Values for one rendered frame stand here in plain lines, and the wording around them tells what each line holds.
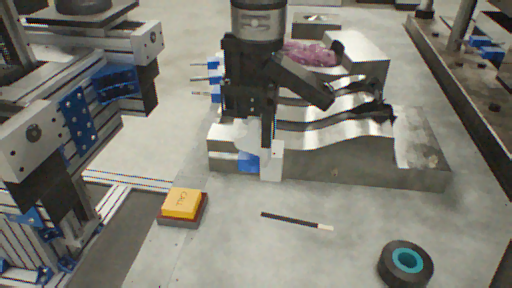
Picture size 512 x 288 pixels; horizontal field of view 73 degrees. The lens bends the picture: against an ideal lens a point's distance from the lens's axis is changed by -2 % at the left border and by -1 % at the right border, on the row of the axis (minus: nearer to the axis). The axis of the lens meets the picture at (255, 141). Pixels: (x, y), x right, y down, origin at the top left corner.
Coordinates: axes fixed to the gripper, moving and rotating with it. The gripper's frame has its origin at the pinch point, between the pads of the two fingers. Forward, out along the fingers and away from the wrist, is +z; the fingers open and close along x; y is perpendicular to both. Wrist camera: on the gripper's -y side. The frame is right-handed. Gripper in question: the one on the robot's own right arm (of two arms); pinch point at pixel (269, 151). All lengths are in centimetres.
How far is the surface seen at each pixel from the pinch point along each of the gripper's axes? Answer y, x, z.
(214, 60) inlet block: 23, -54, 8
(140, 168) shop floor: 83, -94, 95
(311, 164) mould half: -7.9, -9.9, 10.3
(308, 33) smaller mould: -6, -96, 12
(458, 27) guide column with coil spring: -63, -97, 7
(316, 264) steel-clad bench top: -9.5, 10.8, 15.0
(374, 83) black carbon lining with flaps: -21.4, -29.7, 0.5
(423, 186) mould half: -31.4, -9.8, 13.5
